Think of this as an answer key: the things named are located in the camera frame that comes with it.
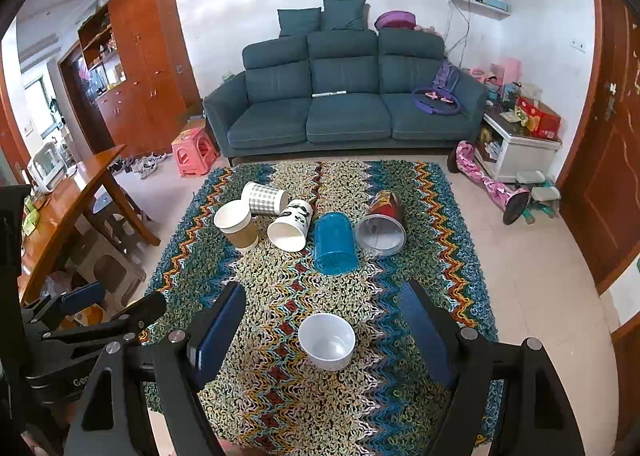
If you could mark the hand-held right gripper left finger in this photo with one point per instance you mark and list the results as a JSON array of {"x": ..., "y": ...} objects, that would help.
[{"x": 215, "y": 336}]

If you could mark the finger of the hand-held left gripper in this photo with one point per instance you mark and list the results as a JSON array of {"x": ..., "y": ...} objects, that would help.
[
  {"x": 145, "y": 310},
  {"x": 84, "y": 298}
]

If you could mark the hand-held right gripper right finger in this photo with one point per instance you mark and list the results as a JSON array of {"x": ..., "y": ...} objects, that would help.
[{"x": 425, "y": 336}]

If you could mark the white plastic cup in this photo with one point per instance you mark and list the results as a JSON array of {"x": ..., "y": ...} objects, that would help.
[{"x": 327, "y": 348}]

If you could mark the brown paper cup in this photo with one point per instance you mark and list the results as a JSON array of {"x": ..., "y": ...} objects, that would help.
[{"x": 240, "y": 236}]

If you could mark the blue translucent plastic cup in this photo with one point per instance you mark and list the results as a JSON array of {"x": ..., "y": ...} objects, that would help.
[{"x": 334, "y": 243}]

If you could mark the red clear plastic cup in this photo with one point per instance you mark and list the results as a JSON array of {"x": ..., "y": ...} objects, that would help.
[{"x": 385, "y": 211}]

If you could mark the white black patterned paper cup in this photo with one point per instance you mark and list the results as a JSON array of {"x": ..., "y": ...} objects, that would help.
[{"x": 295, "y": 221}]

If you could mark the grey checkered paper cup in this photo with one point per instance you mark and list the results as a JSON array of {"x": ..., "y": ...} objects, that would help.
[{"x": 267, "y": 198}]

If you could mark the beige plastic stool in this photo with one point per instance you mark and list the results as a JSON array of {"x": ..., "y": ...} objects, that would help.
[{"x": 112, "y": 271}]

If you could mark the colourful zigzag woven rug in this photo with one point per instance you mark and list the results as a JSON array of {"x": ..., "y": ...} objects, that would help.
[{"x": 280, "y": 296}]

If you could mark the wooden dining table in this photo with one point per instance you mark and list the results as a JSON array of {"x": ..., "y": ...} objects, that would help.
[{"x": 75, "y": 191}]

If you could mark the white plastic appliance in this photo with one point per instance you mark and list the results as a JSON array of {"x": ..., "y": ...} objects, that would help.
[{"x": 46, "y": 166}]

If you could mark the row of shoes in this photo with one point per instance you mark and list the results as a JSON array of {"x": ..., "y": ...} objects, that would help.
[{"x": 145, "y": 165}]

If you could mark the pink plastic stool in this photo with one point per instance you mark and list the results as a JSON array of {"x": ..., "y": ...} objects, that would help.
[{"x": 191, "y": 150}]

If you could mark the pink patterned hoverboard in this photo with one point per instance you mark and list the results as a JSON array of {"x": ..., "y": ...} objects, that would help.
[{"x": 492, "y": 183}]

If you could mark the white side table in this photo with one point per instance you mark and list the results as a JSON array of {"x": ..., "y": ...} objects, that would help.
[{"x": 520, "y": 155}]

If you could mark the dark teal fabric sofa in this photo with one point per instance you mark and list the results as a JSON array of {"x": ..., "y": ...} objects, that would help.
[{"x": 340, "y": 115}]

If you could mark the wooden door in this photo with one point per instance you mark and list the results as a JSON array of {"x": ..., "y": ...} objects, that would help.
[{"x": 605, "y": 175}]

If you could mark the tall wooden cabinet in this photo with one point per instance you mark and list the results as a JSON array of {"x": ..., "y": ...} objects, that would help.
[{"x": 145, "y": 60}]

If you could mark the red gift box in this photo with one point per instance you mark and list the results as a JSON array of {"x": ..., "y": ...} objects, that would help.
[{"x": 540, "y": 118}]

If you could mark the white stick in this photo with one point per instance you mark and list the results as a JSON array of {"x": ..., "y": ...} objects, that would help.
[{"x": 329, "y": 94}]

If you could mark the purple backpack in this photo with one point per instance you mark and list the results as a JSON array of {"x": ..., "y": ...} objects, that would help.
[{"x": 446, "y": 76}]

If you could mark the pink toy set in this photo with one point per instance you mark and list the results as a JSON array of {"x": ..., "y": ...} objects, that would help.
[{"x": 502, "y": 71}]

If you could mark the purple round cushion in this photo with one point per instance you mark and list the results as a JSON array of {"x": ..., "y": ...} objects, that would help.
[{"x": 395, "y": 19}]

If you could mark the dark teal pillow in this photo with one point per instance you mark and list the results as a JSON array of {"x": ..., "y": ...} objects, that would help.
[
  {"x": 299, "y": 21},
  {"x": 344, "y": 14}
]

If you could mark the wall socket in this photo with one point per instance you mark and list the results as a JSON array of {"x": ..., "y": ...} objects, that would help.
[{"x": 578, "y": 45}]

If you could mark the white wall shelf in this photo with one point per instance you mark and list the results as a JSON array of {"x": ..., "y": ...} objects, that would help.
[{"x": 482, "y": 5}]

